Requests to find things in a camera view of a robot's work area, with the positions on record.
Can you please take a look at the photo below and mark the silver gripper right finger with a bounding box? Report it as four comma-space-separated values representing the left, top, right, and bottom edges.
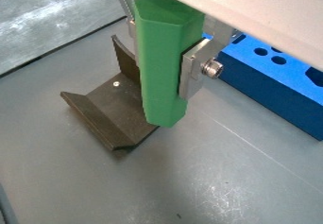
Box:
178, 15, 242, 100

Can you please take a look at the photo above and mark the green hexagon peg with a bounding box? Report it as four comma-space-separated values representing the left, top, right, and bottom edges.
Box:
135, 0, 204, 128

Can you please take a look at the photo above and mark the blue shape board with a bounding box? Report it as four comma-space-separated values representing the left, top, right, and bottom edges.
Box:
218, 34, 323, 141

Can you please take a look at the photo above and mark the black curved holder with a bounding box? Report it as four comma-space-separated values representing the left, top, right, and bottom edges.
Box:
60, 35, 158, 150

